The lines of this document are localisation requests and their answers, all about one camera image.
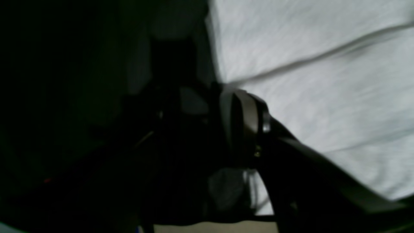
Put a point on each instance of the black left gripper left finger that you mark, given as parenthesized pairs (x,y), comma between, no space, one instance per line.
(77,160)

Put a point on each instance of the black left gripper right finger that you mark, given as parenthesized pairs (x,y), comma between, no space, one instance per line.
(308,193)

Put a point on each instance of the white Hugging Face t-shirt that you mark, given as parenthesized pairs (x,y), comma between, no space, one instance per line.
(337,73)

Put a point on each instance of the black table cloth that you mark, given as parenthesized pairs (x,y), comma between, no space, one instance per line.
(81,84)

